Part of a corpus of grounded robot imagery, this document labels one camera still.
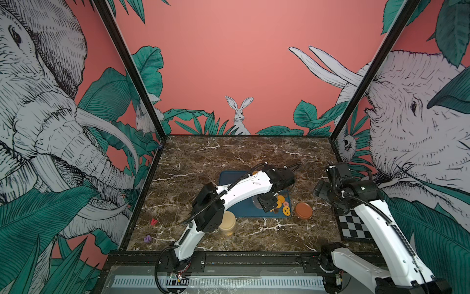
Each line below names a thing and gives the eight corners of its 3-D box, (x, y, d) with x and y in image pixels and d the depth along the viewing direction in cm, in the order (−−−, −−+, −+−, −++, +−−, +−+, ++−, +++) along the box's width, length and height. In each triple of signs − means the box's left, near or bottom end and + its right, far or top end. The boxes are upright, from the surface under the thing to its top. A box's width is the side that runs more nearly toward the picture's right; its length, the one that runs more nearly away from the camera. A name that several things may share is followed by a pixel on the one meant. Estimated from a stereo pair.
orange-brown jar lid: (296, 219, 88) (298, 217, 86) (293, 204, 93) (294, 202, 91) (312, 219, 88) (314, 217, 86) (308, 204, 93) (310, 202, 91)
